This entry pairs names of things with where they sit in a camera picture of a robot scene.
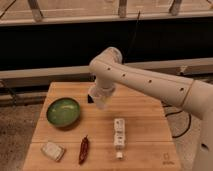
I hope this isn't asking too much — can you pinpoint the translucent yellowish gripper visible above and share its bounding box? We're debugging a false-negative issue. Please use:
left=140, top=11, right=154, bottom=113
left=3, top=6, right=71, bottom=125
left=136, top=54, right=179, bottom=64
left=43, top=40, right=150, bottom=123
left=98, top=88, right=115, bottom=103

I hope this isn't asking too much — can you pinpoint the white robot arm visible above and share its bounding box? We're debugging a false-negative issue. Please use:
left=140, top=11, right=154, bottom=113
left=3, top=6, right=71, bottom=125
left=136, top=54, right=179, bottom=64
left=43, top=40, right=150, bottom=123
left=88, top=47, right=213, bottom=171

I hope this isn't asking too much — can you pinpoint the green ceramic bowl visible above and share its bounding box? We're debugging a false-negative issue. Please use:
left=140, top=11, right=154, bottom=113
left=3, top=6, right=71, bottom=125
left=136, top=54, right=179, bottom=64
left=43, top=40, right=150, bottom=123
left=46, top=97, right=80, bottom=128

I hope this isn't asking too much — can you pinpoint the black rectangular sponge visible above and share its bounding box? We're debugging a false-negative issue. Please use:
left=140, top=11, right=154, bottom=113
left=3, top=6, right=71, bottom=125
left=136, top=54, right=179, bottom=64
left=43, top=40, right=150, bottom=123
left=87, top=95, right=94, bottom=103

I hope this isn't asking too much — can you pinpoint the white tube with cap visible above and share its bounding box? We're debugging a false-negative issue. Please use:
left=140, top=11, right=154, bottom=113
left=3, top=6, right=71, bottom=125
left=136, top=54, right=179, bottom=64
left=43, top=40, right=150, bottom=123
left=114, top=118, right=126, bottom=159

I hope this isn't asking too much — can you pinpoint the wooden cutting board table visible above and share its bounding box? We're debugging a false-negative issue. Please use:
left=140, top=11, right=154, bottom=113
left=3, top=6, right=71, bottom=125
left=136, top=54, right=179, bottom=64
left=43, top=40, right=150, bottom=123
left=23, top=82, right=181, bottom=171

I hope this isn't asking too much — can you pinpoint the red chili pepper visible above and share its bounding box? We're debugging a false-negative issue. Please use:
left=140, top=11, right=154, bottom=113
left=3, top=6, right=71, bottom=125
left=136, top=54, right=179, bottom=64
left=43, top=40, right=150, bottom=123
left=79, top=136, right=89, bottom=164

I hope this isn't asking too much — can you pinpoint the black floor cable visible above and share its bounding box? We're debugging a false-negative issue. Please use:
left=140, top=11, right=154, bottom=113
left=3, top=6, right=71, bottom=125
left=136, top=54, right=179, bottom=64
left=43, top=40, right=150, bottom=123
left=162, top=103, right=193, bottom=139

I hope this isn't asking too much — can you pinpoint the black hanging cable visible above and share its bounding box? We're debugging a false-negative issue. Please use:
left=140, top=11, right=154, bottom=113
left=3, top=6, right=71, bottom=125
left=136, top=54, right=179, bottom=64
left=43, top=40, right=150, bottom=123
left=122, top=9, right=141, bottom=64

